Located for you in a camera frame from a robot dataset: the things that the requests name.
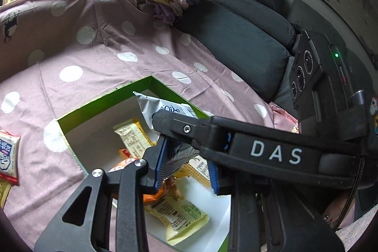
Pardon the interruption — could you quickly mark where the green cardboard box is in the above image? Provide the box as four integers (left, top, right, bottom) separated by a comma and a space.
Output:
57, 76, 234, 252

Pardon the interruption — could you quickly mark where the pink satin cloth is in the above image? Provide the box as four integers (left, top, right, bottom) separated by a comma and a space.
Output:
269, 101, 299, 134

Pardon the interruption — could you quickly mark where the flat yellow snack packet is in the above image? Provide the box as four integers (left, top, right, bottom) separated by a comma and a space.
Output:
0, 181, 12, 209

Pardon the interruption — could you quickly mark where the pink dotted deer bedsheet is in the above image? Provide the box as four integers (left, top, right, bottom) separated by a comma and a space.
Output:
0, 0, 299, 252

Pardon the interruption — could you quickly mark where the black braided cable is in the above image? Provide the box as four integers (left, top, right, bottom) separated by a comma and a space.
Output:
332, 88, 369, 233

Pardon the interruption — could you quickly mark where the grey snack packet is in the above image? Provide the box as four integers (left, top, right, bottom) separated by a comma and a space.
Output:
132, 91, 207, 179

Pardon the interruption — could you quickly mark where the white red blue snack packet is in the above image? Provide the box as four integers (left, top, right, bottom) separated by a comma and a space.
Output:
0, 129, 22, 185

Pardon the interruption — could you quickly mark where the wafer biscuit packet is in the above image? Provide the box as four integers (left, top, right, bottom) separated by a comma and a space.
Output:
114, 119, 215, 189

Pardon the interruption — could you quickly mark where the dark grey sofa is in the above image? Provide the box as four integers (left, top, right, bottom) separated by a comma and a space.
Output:
174, 0, 378, 134

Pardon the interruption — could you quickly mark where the yellow snack packet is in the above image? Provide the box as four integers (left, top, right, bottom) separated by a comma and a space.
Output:
145, 193, 211, 242
0, 181, 12, 209

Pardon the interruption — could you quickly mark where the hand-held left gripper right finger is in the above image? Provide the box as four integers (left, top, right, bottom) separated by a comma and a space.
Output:
207, 160, 345, 252

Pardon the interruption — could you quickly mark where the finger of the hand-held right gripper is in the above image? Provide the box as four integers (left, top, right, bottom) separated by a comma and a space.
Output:
151, 109, 370, 191

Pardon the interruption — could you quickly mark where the orange snack packet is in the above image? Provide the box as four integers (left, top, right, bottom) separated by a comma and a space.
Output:
109, 157, 185, 206

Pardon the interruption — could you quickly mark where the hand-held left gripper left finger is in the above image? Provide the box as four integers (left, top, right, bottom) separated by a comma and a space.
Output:
34, 138, 172, 252

